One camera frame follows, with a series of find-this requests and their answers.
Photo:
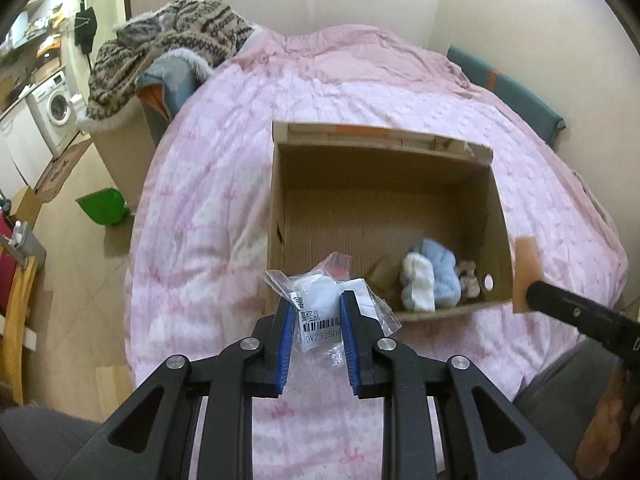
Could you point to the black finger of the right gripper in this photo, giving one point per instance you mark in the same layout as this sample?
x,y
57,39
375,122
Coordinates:
x,y
617,333

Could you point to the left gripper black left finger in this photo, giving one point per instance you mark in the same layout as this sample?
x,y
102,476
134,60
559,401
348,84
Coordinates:
x,y
193,418

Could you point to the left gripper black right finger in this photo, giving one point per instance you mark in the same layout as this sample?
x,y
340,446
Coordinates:
x,y
441,418

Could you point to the orange card piece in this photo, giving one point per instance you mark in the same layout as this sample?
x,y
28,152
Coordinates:
x,y
527,270

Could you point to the beige scrunchie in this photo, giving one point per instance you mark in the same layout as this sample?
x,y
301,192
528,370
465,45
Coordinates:
x,y
469,284

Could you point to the fluffy light blue sock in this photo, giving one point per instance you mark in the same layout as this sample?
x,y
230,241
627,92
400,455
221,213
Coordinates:
x,y
447,288

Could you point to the white item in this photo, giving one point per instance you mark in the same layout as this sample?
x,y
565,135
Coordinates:
x,y
318,348

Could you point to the white fluffy sock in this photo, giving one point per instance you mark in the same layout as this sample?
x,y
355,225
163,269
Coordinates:
x,y
418,283

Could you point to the wooden chair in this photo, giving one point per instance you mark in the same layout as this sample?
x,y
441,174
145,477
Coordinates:
x,y
15,335

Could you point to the pink patterned bed quilt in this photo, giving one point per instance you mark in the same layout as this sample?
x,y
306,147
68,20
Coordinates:
x,y
199,249

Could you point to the teal headboard cushion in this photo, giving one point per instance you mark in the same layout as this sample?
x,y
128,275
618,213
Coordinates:
x,y
539,116

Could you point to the red suitcase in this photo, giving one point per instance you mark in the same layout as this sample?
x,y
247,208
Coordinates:
x,y
7,267

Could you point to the brown cardboard box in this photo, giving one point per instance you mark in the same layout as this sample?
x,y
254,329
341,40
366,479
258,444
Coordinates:
x,y
374,194

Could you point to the brown doormat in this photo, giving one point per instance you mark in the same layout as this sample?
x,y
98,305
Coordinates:
x,y
54,178

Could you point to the tan laundry box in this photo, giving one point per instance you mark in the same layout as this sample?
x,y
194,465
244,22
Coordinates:
x,y
126,143

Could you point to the white kitchen cabinet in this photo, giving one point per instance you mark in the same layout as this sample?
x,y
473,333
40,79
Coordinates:
x,y
24,154

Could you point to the white washing machine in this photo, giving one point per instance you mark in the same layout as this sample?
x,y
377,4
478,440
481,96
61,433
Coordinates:
x,y
49,103

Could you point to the blue fur-trimmed jacket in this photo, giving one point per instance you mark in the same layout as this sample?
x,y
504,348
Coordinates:
x,y
170,81

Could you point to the patterned knit sweater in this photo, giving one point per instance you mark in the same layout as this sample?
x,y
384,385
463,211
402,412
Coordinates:
x,y
203,32

